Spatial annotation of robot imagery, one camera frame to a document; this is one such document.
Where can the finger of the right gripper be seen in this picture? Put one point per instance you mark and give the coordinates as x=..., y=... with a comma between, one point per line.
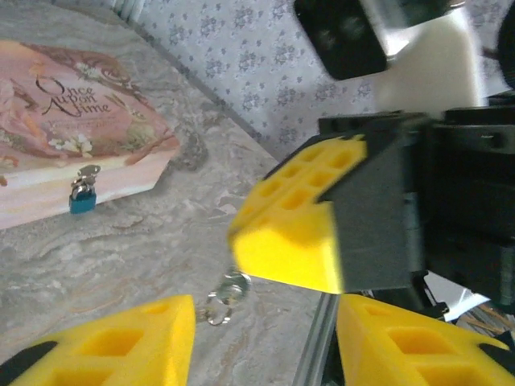
x=362, y=124
x=289, y=245

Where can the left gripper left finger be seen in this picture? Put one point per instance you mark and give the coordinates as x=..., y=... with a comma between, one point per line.
x=120, y=350

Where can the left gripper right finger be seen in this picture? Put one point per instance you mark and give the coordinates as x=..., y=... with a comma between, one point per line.
x=402, y=354

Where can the small silver key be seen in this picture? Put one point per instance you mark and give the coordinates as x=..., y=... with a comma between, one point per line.
x=234, y=286

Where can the small blue padlock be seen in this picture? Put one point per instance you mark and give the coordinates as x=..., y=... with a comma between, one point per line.
x=83, y=203

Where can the pink book-shaped box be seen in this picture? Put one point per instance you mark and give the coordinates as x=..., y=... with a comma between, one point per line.
x=80, y=120

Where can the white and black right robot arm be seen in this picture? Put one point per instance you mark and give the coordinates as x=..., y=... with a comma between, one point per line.
x=462, y=297

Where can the silver box latch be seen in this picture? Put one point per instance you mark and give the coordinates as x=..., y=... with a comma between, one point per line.
x=90, y=171

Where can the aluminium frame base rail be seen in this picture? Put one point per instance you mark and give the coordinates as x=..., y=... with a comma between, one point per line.
x=318, y=342

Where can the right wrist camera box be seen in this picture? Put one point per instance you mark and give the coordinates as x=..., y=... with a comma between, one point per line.
x=342, y=40

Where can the aluminium frame upright post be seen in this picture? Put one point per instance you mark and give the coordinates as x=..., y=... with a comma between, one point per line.
x=126, y=9

